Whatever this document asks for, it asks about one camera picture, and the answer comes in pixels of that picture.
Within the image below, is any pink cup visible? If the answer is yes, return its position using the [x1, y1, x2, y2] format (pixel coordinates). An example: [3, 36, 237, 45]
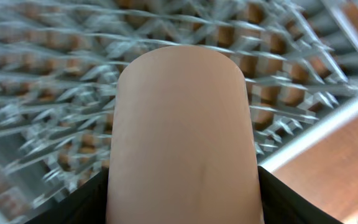
[106, 46, 263, 224]

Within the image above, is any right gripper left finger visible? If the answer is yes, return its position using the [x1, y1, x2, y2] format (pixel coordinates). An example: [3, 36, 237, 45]
[26, 168, 109, 224]

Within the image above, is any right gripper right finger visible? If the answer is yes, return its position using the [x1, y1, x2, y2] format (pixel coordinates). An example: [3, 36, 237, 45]
[258, 166, 342, 224]

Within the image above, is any grey dishwasher rack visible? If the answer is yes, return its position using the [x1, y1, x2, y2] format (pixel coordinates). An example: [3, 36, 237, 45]
[0, 0, 358, 223]

